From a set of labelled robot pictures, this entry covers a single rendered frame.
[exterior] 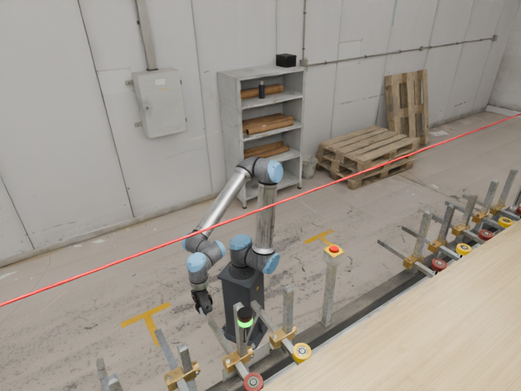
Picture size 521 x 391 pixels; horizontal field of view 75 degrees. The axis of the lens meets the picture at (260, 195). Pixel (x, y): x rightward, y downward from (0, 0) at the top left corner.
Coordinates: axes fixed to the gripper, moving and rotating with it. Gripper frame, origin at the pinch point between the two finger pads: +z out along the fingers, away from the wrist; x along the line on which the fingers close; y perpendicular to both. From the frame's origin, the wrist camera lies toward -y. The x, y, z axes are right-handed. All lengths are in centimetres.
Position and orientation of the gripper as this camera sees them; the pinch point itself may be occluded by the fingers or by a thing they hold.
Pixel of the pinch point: (205, 315)
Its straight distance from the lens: 187.0
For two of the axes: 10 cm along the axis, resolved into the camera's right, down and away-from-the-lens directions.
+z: 0.2, 8.6, 5.1
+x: -8.4, 2.9, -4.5
